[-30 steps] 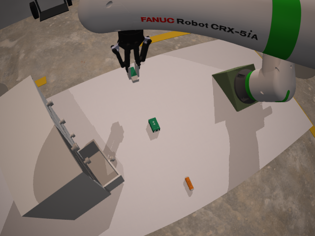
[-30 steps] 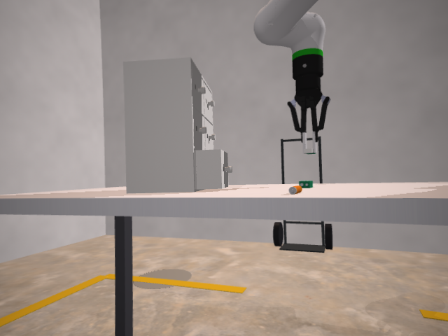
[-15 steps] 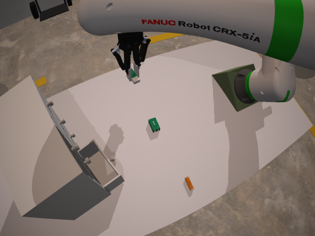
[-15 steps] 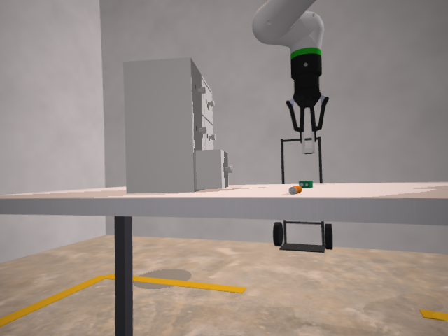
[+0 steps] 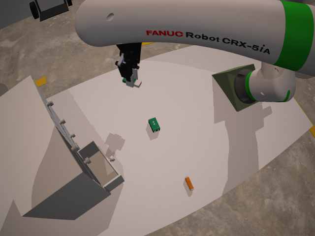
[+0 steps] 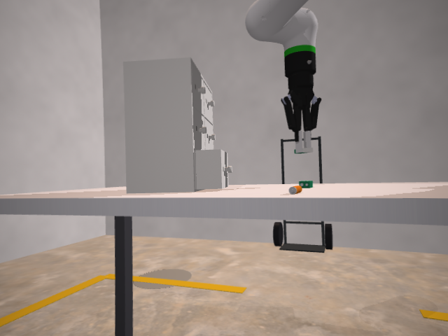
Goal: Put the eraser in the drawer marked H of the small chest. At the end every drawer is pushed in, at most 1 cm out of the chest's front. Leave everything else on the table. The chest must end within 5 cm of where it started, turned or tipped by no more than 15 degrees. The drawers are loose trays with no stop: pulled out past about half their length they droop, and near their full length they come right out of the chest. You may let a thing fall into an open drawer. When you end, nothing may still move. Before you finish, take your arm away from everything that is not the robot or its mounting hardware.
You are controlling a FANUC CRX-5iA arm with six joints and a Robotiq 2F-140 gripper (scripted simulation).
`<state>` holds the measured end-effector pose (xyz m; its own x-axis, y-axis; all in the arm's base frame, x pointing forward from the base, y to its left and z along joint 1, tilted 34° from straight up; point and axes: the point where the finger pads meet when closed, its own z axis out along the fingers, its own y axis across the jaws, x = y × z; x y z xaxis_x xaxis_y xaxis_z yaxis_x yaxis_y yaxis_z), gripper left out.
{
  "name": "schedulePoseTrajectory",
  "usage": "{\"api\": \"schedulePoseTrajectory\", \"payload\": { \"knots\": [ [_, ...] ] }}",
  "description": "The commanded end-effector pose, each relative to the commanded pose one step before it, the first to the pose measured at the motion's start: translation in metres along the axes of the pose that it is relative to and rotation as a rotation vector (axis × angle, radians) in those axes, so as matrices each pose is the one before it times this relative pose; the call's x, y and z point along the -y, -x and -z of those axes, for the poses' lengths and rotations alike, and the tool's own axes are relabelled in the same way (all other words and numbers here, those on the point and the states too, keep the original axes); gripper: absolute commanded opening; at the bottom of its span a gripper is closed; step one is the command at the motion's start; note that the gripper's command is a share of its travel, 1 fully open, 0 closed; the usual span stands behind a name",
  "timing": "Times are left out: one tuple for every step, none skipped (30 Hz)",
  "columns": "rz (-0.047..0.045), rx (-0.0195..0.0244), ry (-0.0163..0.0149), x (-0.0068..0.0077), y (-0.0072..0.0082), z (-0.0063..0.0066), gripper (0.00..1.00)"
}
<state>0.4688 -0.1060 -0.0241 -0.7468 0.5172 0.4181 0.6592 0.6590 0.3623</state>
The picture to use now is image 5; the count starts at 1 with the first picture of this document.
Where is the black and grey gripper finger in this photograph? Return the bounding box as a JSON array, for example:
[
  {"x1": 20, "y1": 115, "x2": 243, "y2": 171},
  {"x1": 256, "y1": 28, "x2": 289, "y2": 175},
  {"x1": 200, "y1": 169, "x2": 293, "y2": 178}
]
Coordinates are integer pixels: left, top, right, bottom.
[
  {"x1": 132, "y1": 45, "x2": 141, "y2": 80},
  {"x1": 115, "y1": 51, "x2": 134, "y2": 88}
]

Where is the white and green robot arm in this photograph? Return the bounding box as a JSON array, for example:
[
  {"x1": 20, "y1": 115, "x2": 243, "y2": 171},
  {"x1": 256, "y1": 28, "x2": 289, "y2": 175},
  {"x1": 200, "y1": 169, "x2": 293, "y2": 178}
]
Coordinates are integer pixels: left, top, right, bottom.
[{"x1": 74, "y1": 0, "x2": 315, "y2": 104}]

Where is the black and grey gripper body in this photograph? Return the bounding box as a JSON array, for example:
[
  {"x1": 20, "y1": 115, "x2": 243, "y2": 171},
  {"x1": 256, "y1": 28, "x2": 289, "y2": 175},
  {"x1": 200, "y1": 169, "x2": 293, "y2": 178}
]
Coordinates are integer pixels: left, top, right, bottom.
[{"x1": 117, "y1": 42, "x2": 142, "y2": 59}]

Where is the orange aa battery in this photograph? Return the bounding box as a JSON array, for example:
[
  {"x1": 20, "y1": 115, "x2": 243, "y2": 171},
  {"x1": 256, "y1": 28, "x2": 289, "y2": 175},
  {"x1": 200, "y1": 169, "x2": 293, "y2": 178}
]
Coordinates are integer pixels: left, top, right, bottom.
[{"x1": 185, "y1": 177, "x2": 194, "y2": 191}]

